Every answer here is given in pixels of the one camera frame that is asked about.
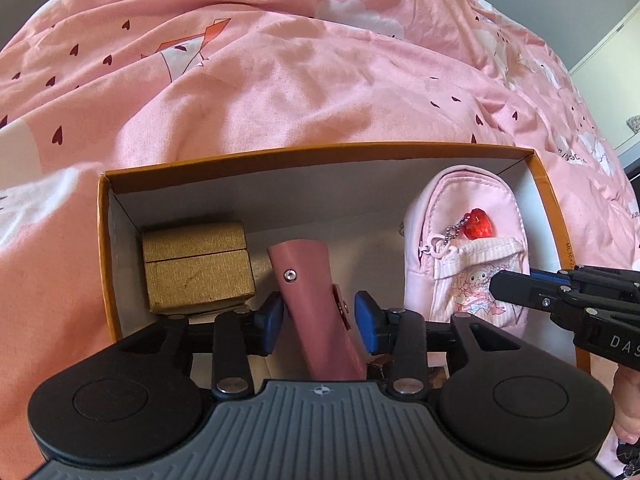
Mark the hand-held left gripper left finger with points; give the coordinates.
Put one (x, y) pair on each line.
(272, 327)

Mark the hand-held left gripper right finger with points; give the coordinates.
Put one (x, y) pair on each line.
(365, 327)

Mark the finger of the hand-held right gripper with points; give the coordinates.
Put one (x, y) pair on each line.
(605, 277)
(517, 290)

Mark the pink leather key case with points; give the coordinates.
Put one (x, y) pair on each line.
(310, 310)

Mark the gold gift box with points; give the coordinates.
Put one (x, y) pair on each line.
(197, 270)

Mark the pink mini backpack pouch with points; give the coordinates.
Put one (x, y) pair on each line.
(450, 220)

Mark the orange cardboard box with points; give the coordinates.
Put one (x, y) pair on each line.
(300, 195)

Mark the person's right hand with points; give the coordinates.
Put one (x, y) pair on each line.
(626, 400)

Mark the red heart charm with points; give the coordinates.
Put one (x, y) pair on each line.
(477, 224)

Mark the white cabinet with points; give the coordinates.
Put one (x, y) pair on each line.
(615, 70)

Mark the pink printed blanket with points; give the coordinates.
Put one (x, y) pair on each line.
(300, 85)

